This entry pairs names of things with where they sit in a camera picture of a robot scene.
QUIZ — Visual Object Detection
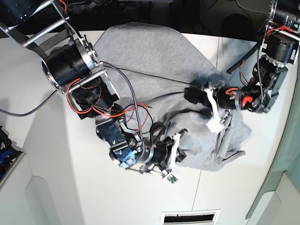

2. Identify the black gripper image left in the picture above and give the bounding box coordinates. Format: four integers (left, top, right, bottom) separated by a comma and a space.
140, 137, 186, 169

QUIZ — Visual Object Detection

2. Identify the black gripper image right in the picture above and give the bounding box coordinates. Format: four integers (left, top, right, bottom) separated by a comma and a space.
184, 83, 241, 110

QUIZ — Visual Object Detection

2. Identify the grey t-shirt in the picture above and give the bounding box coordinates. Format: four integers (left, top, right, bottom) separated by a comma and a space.
94, 22, 251, 172

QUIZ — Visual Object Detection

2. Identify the rack of blue clamps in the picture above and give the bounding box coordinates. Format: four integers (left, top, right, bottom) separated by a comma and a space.
0, 126, 22, 180

